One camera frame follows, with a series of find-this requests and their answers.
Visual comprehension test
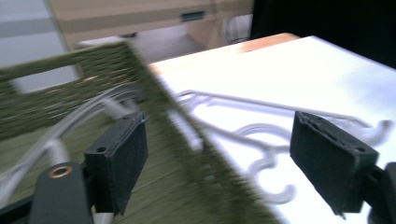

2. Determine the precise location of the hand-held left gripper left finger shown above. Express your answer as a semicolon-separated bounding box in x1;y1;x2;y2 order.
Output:
84;111;149;217

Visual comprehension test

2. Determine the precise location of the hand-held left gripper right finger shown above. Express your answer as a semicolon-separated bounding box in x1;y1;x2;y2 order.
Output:
289;110;380;218

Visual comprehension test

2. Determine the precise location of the grey plastic hanger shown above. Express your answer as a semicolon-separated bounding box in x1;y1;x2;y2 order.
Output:
0;82;148;208
43;97;138;166
169;108;293;153
174;89;394;147
247;148;297;205

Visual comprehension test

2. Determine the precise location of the green woven basket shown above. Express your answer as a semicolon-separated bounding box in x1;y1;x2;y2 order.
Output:
0;39;281;224

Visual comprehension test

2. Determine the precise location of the white table mat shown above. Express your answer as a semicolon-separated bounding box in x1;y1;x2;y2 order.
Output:
148;35;396;224

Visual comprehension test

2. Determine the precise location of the black curtain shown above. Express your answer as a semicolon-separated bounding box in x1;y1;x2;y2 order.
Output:
250;0;396;69

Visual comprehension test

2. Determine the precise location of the wooden desk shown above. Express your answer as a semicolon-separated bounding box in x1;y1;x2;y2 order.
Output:
46;0;255;55

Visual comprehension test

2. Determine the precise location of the white cabinet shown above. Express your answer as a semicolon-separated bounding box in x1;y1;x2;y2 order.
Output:
0;0;80;94

